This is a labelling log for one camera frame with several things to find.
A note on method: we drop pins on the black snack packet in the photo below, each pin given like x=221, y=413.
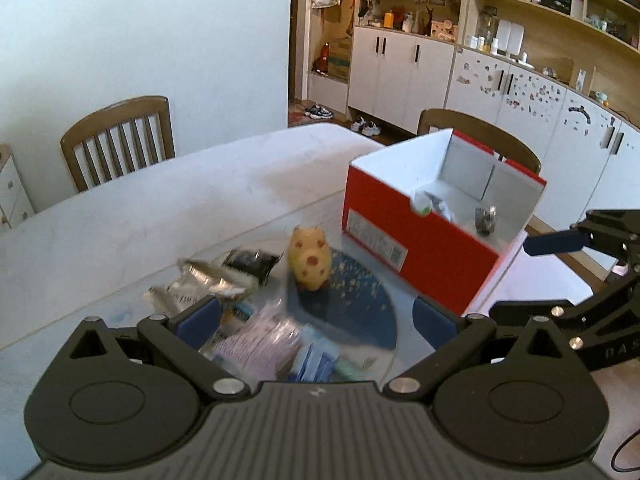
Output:
x=250, y=262

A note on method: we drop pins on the pale purple plastic packet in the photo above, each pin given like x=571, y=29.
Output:
x=260, y=345

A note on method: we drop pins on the silver foil snack packet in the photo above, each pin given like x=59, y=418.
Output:
x=200, y=280

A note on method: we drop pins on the white vase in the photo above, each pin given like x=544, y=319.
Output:
x=407, y=22

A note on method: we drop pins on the white and green crumpled item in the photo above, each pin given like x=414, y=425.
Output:
x=422, y=202

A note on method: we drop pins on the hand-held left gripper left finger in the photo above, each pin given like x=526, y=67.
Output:
x=200, y=317

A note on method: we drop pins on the white marble desktop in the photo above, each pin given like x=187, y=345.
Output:
x=150, y=200

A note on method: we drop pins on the clear glass jar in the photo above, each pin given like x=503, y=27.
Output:
x=487, y=27

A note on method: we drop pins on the pale green packet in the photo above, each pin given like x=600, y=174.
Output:
x=356, y=367

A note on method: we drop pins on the wooden slat-back chair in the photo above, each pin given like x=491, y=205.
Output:
x=115, y=112

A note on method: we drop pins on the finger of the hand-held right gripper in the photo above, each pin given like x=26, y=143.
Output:
x=530, y=310
x=550, y=242

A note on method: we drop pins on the red cardboard box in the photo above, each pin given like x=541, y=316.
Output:
x=415, y=240

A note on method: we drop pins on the white shoe bench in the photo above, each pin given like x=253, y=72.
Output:
x=327, y=92

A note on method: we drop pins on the pair of dark sneakers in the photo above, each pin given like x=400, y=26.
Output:
x=317, y=111

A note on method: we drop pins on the pair of white sneakers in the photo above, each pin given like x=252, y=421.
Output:
x=365, y=126

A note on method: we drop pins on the white rectangular boards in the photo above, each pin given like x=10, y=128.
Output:
x=510, y=37

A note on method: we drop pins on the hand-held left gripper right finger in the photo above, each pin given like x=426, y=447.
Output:
x=432, y=325

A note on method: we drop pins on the orange bottle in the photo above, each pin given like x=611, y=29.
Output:
x=388, y=19

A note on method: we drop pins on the blue wet wipe packet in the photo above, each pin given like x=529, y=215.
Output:
x=315, y=360

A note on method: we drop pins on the wooden wall shelf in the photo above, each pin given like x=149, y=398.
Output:
x=550, y=25

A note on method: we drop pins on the yellow and blue packet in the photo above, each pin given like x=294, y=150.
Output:
x=237, y=316

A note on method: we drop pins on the yellow spotted pig toy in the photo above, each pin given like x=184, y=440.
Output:
x=310, y=257

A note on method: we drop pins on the small dark metallic jar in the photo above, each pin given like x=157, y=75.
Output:
x=485, y=220

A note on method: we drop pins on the brown cardboard carton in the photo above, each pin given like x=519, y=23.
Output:
x=340, y=57

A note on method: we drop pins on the round blue speckled mat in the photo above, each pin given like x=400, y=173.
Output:
x=360, y=305

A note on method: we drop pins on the small white drawer unit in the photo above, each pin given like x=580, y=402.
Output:
x=12, y=195

